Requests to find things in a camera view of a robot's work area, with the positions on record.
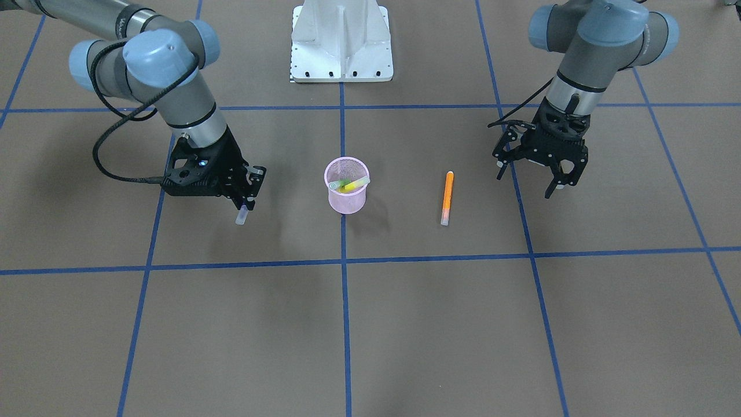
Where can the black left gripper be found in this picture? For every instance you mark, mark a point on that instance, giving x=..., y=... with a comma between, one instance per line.
x=570, y=155

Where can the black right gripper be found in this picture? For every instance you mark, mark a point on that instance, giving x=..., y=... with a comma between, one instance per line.
x=233, y=155

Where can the purple marker pen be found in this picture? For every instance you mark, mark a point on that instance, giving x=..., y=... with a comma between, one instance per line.
x=242, y=215

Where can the orange marker pen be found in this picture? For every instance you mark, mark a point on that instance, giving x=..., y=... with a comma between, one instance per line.
x=447, y=198

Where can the green marker pen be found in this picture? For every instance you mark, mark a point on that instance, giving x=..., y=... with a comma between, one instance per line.
x=337, y=185

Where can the yellow marker pen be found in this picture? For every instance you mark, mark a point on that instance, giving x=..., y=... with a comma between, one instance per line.
x=357, y=184

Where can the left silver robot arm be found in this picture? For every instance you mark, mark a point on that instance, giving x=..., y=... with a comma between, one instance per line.
x=598, y=39

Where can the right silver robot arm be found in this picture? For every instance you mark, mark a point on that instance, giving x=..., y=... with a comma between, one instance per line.
x=142, y=64

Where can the pink mesh pen holder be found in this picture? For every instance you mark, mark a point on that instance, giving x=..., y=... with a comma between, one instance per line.
x=346, y=168

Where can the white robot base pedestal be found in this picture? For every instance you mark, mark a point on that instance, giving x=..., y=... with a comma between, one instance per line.
x=341, y=42

